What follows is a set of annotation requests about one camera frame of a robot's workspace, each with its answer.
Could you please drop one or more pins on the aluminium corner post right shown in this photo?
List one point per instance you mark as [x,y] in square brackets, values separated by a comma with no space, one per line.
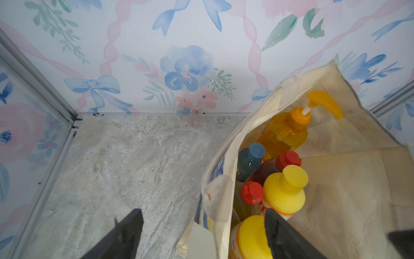
[395,100]

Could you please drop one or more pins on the small blue bottle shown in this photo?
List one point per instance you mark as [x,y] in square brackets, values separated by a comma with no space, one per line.
[249,160]

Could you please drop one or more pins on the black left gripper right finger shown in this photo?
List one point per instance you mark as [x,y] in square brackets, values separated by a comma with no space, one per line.
[285,242]

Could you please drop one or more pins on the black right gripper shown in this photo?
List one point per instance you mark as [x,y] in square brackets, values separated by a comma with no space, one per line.
[403,242]

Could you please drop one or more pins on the orange bottle yellow cap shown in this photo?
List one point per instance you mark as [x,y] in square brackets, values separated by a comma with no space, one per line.
[284,192]
[248,240]

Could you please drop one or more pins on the aluminium corner post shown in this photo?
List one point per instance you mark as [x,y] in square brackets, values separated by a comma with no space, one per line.
[33,80]
[395,100]

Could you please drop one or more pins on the aluminium corner post left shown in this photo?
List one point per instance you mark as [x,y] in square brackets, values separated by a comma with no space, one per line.
[33,80]

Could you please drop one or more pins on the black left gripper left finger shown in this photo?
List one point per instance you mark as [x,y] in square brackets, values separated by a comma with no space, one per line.
[122,241]

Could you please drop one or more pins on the green soap bottle red cap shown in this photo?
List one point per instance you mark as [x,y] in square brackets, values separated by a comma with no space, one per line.
[247,196]

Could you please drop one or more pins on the cream canvas shopping bag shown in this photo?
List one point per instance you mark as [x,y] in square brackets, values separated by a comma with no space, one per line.
[361,178]

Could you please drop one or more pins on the dark red soap bottle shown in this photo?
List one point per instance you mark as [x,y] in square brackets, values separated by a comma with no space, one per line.
[275,165]

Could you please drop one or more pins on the orange pump soap bottle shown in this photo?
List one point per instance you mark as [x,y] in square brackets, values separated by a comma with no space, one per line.
[287,131]

